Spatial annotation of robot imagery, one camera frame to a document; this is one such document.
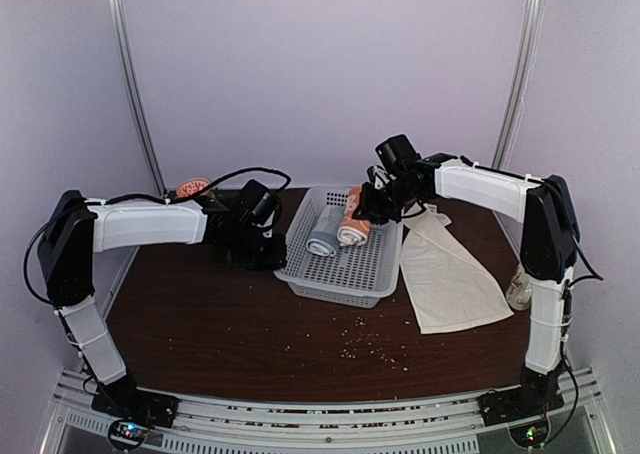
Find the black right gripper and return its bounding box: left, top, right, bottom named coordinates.
left=354, top=176, right=423, bottom=224

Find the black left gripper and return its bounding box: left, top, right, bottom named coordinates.
left=223, top=224, right=287, bottom=272

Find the orange bunny pattern towel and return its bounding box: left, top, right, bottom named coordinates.
left=337, top=187, right=371, bottom=247

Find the white perforated plastic basket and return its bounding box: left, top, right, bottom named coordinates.
left=274, top=187, right=403, bottom=309

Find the cream white towel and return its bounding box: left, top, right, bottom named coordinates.
left=400, top=204, right=513, bottom=335

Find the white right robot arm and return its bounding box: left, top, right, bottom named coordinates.
left=354, top=134, right=586, bottom=376

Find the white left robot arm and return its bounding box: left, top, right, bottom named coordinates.
left=24, top=180, right=286, bottom=418

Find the rolled light blue towel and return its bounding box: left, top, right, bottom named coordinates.
left=306, top=205, right=344, bottom=257

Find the red white patterned bowl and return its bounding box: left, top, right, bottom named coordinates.
left=176, top=178, right=211, bottom=199

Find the cream patterned cup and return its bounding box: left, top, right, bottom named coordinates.
left=505, top=264, right=532, bottom=311

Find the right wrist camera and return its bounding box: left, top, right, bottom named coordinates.
left=367, top=165, right=396, bottom=190

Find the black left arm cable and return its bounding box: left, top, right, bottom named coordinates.
left=109, top=167, right=293, bottom=208

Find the left aluminium frame post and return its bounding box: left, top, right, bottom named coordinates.
left=107, top=0, right=167, bottom=195

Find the aluminium frame post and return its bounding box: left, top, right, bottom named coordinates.
left=492, top=0, right=544, bottom=169
left=107, top=0, right=167, bottom=195

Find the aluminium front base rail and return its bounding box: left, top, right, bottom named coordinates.
left=37, top=368, right=619, bottom=454

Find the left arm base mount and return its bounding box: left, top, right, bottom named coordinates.
left=91, top=377, right=179, bottom=453

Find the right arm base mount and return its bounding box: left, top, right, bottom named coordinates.
left=478, top=381, right=565, bottom=450

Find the right aluminium frame post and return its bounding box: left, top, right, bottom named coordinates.
left=492, top=0, right=544, bottom=169

